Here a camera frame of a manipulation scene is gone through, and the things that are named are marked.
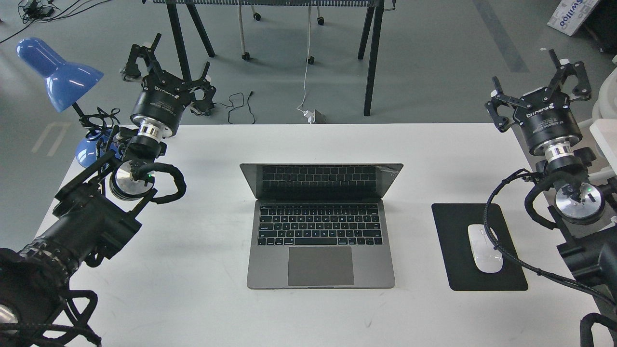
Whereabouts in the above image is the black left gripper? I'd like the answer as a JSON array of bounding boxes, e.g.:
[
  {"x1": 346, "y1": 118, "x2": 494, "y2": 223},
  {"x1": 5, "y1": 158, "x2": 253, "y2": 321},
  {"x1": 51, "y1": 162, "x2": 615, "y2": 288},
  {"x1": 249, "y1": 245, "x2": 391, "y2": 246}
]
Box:
[{"x1": 122, "y1": 33, "x2": 216, "y2": 137}]

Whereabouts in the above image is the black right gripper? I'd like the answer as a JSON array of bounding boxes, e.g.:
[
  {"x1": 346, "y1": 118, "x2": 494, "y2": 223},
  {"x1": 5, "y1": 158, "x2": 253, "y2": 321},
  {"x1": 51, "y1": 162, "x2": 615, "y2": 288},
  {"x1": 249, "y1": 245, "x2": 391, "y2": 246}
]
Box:
[{"x1": 485, "y1": 49, "x2": 592, "y2": 156}]

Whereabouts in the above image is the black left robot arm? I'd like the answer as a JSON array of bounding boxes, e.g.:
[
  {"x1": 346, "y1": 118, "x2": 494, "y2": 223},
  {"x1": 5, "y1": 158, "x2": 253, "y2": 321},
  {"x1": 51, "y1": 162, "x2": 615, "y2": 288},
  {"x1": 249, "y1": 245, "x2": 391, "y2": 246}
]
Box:
[{"x1": 1, "y1": 34, "x2": 215, "y2": 347}]

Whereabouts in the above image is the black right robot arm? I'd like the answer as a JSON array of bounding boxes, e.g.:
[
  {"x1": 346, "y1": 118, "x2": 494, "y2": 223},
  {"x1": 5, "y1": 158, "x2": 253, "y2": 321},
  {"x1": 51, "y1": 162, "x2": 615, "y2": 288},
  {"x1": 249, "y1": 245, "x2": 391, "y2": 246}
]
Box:
[{"x1": 483, "y1": 49, "x2": 617, "y2": 310}]

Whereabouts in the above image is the white cardboard box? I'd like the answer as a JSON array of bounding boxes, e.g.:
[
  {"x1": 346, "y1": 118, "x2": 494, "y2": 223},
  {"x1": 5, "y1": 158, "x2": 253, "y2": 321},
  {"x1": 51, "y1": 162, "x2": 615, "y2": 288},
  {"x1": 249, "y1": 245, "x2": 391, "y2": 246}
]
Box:
[{"x1": 547, "y1": 0, "x2": 600, "y2": 37}]

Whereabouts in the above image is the blue desk lamp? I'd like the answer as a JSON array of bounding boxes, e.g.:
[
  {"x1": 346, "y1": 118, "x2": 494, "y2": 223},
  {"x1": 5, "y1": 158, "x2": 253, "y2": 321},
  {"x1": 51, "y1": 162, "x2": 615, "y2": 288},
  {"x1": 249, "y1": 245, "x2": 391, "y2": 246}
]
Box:
[{"x1": 16, "y1": 37, "x2": 119, "y2": 168}]

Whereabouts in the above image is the white power adapter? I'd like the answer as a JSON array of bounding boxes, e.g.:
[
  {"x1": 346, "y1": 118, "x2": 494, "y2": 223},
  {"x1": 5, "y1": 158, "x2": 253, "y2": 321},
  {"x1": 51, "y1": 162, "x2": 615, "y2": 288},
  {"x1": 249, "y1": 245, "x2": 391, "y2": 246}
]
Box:
[{"x1": 303, "y1": 109, "x2": 327, "y2": 124}]

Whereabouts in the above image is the black mouse pad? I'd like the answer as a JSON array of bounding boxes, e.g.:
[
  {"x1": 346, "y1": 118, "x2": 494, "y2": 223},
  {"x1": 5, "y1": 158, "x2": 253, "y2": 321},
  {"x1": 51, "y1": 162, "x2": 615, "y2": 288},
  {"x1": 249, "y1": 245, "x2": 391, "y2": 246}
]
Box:
[{"x1": 431, "y1": 203, "x2": 528, "y2": 291}]

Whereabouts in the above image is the white computer mouse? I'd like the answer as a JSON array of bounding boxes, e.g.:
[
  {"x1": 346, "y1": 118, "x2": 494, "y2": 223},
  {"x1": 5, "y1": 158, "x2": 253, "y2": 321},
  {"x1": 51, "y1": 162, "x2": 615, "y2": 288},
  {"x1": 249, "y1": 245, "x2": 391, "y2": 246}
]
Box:
[{"x1": 468, "y1": 224, "x2": 503, "y2": 274}]

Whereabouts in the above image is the grey open laptop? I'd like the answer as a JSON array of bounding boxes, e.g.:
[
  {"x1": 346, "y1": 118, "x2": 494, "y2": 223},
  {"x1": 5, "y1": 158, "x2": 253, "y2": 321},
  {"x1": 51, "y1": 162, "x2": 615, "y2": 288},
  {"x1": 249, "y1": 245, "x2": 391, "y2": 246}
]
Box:
[{"x1": 240, "y1": 163, "x2": 403, "y2": 289}]

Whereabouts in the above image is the black metal table frame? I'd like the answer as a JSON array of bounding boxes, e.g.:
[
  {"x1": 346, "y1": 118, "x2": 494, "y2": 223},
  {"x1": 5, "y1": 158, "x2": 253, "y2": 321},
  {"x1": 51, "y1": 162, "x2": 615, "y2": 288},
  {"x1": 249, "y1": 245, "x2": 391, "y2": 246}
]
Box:
[{"x1": 154, "y1": 0, "x2": 385, "y2": 117}]

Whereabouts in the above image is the black floor cable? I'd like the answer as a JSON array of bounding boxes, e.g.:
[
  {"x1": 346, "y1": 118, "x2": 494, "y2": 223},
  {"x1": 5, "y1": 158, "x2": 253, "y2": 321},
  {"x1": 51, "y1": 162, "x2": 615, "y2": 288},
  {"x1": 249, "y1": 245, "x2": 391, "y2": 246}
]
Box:
[{"x1": 212, "y1": 91, "x2": 256, "y2": 125}]

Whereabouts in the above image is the white hanging cable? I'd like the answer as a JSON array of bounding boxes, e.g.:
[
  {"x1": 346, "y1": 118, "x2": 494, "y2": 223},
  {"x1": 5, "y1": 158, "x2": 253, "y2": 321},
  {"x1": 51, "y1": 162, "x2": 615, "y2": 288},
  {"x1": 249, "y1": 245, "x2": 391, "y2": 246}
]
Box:
[{"x1": 296, "y1": 5, "x2": 313, "y2": 116}]

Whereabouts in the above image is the black cable bundle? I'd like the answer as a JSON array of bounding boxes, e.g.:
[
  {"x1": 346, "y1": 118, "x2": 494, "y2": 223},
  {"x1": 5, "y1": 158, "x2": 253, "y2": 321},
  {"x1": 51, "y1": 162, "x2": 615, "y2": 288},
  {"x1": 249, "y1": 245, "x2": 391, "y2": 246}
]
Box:
[{"x1": 0, "y1": 0, "x2": 111, "y2": 44}]

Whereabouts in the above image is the black braided cable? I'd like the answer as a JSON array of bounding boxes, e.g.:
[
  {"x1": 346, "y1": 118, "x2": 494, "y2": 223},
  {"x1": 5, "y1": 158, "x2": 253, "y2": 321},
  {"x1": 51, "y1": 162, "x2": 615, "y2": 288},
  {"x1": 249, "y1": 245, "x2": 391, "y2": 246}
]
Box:
[{"x1": 484, "y1": 169, "x2": 617, "y2": 309}]

